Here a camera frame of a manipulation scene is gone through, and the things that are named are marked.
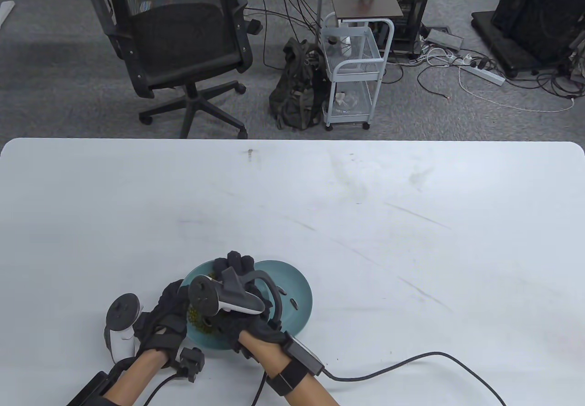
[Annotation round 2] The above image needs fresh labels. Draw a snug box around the black computer tower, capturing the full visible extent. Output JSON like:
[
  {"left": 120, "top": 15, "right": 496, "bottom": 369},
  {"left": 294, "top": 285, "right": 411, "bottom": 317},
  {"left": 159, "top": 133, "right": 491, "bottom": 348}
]
[{"left": 383, "top": 0, "right": 440, "bottom": 55}]

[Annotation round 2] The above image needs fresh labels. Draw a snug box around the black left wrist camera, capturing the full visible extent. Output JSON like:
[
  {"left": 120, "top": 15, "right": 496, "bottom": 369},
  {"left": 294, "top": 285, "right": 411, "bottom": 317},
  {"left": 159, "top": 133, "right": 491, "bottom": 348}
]
[{"left": 178, "top": 347, "right": 206, "bottom": 383}]

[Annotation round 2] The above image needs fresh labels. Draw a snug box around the person's right hand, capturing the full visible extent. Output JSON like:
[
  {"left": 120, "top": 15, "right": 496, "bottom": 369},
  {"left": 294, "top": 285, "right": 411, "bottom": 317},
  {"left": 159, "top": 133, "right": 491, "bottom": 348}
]
[{"left": 213, "top": 251, "right": 293, "bottom": 356}]

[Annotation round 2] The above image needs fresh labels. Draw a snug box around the white black left hand controller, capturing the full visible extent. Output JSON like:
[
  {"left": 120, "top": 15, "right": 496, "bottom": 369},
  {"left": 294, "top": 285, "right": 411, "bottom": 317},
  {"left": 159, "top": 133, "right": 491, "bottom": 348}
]
[{"left": 105, "top": 293, "right": 144, "bottom": 362}]

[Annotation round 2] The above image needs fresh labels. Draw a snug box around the person's right forearm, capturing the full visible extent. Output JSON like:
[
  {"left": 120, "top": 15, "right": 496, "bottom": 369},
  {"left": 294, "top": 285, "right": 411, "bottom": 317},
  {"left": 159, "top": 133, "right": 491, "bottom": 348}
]
[{"left": 240, "top": 333, "right": 340, "bottom": 406}]

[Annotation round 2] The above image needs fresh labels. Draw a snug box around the pile of green mung beans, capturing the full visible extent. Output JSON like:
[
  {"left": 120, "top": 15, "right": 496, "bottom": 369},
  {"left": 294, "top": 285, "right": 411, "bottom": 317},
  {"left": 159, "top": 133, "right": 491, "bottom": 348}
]
[{"left": 187, "top": 303, "right": 221, "bottom": 334}]

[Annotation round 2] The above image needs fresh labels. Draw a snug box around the teal plate with green beans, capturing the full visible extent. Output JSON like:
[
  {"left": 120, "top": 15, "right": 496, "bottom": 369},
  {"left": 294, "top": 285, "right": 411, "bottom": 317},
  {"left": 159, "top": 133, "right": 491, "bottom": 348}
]
[{"left": 180, "top": 260, "right": 257, "bottom": 351}]

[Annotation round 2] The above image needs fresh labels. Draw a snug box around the grey adapter box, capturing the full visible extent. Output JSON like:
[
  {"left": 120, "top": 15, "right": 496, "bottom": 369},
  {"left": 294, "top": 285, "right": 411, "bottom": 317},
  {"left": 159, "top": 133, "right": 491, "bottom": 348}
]
[{"left": 425, "top": 28, "right": 465, "bottom": 51}]

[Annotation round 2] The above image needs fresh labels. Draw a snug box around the brown side table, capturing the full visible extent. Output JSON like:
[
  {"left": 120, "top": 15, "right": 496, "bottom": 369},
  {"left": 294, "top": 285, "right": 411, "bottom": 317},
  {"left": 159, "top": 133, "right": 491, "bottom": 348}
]
[{"left": 319, "top": 0, "right": 404, "bottom": 55}]

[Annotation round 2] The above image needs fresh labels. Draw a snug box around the person's left forearm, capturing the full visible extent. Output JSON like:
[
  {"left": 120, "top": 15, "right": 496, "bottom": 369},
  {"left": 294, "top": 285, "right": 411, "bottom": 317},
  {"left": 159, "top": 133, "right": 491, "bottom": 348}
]
[{"left": 103, "top": 349, "right": 168, "bottom": 406}]

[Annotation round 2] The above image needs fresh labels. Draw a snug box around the long white floor cable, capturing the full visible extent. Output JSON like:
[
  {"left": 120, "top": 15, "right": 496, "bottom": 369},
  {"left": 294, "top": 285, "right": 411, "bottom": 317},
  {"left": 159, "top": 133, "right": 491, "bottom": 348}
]
[{"left": 458, "top": 65, "right": 576, "bottom": 113}]

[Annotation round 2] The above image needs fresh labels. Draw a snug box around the dark green backpack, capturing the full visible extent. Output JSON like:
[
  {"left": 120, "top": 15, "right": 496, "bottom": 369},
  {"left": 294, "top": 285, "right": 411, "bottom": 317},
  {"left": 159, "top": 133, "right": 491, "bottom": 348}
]
[{"left": 268, "top": 37, "right": 330, "bottom": 132}]

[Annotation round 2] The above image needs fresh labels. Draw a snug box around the white power strip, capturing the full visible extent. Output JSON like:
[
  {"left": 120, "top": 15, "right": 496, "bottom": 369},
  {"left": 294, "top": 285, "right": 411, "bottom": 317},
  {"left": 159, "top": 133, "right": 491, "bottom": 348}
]
[{"left": 459, "top": 64, "right": 507, "bottom": 86}]

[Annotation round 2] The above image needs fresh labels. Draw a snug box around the black mesh office chair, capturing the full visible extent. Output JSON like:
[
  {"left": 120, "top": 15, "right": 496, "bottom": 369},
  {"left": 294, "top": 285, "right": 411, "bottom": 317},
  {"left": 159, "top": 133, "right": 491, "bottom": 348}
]
[{"left": 88, "top": 0, "right": 263, "bottom": 140}]

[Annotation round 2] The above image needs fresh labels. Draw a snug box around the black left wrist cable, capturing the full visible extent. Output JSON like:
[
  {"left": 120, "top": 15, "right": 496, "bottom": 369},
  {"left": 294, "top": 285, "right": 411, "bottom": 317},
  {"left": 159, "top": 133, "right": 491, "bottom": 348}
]
[{"left": 143, "top": 373, "right": 187, "bottom": 406}]

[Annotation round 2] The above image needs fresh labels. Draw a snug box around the person's left hand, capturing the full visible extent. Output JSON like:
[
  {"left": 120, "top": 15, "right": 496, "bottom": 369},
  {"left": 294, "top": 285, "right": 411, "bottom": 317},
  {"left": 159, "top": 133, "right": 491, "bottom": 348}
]
[{"left": 133, "top": 279, "right": 192, "bottom": 368}]

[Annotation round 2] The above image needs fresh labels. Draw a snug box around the thin black underarm cable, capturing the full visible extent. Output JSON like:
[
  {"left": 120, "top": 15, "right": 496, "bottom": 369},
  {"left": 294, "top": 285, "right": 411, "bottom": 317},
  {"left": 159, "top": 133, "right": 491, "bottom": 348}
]
[{"left": 250, "top": 372, "right": 267, "bottom": 406}]

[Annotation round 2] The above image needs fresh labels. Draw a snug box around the white wire trolley cart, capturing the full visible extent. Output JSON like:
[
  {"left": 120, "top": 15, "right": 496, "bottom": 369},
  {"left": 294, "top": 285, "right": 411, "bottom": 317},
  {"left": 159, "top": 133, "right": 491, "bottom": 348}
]
[{"left": 321, "top": 12, "right": 395, "bottom": 131}]

